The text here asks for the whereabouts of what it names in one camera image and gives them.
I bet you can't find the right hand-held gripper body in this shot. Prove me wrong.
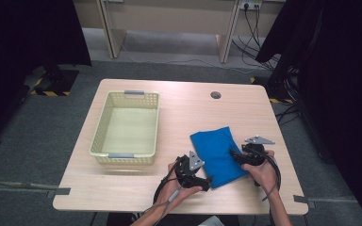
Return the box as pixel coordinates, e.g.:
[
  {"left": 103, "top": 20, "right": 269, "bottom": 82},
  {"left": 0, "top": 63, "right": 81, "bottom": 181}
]
[{"left": 241, "top": 135, "right": 276, "bottom": 167}]

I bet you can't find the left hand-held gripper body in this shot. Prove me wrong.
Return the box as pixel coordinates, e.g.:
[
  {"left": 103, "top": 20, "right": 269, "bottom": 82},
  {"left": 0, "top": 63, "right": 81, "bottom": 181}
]
[{"left": 173, "top": 150, "right": 206, "bottom": 192}]

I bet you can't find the blue t-shirt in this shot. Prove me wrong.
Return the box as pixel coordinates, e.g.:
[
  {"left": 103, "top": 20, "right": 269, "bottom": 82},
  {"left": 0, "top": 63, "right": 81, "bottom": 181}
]
[{"left": 189, "top": 125, "right": 249, "bottom": 190}]

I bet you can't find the pale yellow plastic basket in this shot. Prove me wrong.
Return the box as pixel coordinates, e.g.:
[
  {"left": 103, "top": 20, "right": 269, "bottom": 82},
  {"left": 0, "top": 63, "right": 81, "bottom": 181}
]
[{"left": 89, "top": 89, "right": 160, "bottom": 167}]

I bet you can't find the person's right hand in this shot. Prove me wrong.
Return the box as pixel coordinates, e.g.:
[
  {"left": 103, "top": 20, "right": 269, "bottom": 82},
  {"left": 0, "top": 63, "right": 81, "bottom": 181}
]
[{"left": 241, "top": 150, "right": 279, "bottom": 194}]

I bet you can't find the white sheet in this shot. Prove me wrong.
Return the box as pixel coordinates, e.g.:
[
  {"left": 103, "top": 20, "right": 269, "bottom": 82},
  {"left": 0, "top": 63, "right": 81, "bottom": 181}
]
[{"left": 199, "top": 215, "right": 224, "bottom": 226}]

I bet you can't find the black stand base striped edge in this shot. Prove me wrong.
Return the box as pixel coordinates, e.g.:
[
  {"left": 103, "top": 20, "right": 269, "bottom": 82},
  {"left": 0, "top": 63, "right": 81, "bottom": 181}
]
[
  {"left": 23, "top": 64, "right": 80, "bottom": 98},
  {"left": 249, "top": 76, "right": 295, "bottom": 105}
]

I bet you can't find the grey tape strip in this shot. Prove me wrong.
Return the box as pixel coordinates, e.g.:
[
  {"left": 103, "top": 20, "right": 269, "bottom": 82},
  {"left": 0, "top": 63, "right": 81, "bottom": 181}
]
[
  {"left": 46, "top": 186, "right": 72, "bottom": 199},
  {"left": 292, "top": 194, "right": 317, "bottom": 209}
]

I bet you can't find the black curtain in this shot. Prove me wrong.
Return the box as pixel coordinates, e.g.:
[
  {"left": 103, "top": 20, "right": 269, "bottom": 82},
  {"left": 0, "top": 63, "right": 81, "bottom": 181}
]
[
  {"left": 0, "top": 0, "right": 92, "bottom": 150},
  {"left": 255, "top": 0, "right": 362, "bottom": 226}
]

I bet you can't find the white power socket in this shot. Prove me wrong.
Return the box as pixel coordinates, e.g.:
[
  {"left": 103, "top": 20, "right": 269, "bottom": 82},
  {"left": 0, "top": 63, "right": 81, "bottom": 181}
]
[{"left": 239, "top": 0, "right": 263, "bottom": 10}]

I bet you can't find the beige wooden desk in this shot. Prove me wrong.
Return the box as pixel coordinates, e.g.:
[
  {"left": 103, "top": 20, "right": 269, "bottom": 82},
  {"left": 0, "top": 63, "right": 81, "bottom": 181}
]
[{"left": 73, "top": 0, "right": 287, "bottom": 64}]

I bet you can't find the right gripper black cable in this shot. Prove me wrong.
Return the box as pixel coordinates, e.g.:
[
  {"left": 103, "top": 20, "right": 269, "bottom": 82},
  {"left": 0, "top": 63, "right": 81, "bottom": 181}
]
[{"left": 248, "top": 145, "right": 282, "bottom": 226}]

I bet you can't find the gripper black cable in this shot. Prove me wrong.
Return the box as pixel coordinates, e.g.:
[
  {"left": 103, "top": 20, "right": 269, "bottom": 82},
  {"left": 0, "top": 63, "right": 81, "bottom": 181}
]
[
  {"left": 248, "top": 145, "right": 282, "bottom": 226},
  {"left": 152, "top": 156, "right": 183, "bottom": 226}
]

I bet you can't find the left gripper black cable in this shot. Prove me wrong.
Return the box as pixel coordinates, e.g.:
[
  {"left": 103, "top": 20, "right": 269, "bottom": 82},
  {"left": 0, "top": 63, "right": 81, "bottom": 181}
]
[{"left": 152, "top": 156, "right": 183, "bottom": 226}]

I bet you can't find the tangle of black cables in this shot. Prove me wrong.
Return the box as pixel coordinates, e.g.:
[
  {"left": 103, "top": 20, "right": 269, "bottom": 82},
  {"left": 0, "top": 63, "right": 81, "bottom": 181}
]
[{"left": 231, "top": 3, "right": 303, "bottom": 126}]

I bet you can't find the white floor cable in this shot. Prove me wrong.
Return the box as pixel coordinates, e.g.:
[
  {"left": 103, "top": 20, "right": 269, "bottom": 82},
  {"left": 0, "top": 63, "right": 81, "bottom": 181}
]
[{"left": 121, "top": 43, "right": 255, "bottom": 74}]

